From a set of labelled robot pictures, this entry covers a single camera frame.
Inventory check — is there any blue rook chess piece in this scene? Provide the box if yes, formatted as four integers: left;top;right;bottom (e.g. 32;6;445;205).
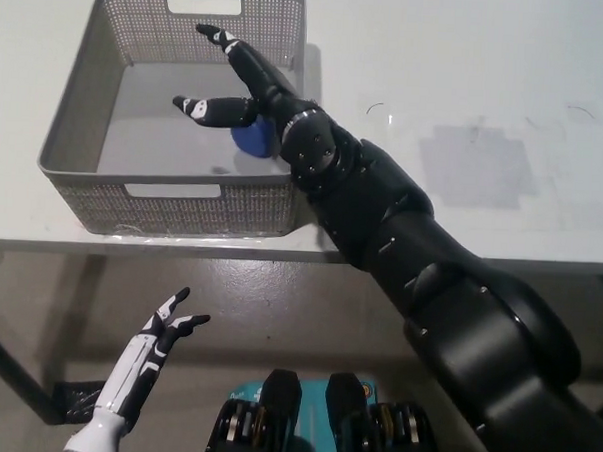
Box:
228;114;280;160

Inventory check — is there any black floor tape patch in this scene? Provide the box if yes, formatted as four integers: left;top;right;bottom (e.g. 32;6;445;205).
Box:
52;378;107;428

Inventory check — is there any black metal table leg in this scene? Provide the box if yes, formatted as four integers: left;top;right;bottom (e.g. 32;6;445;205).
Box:
0;316;69;426

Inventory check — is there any grey perforated plastic basket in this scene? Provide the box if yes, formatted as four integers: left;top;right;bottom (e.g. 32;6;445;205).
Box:
34;0;312;245

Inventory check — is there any grey tape patch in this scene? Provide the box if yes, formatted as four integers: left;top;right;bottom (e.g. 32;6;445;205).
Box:
415;122;540;211

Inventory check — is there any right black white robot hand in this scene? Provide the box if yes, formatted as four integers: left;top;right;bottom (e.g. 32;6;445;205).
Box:
170;22;325;139

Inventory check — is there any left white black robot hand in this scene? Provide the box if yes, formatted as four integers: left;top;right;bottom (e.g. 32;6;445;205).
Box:
94;283;213;429

